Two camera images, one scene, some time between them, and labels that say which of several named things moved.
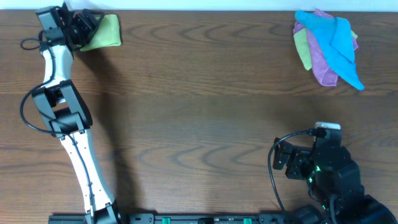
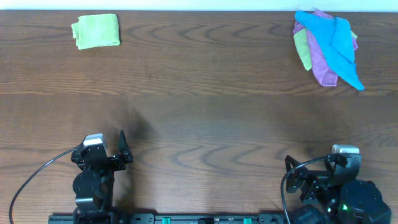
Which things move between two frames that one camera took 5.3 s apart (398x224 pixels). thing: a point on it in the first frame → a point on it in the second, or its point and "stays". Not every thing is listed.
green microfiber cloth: x=107 y=33 stays
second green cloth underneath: x=301 y=43 stays
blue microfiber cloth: x=334 y=34 stays
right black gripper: x=298 y=156 → x=316 y=181
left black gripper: x=86 y=23 → x=101 y=159
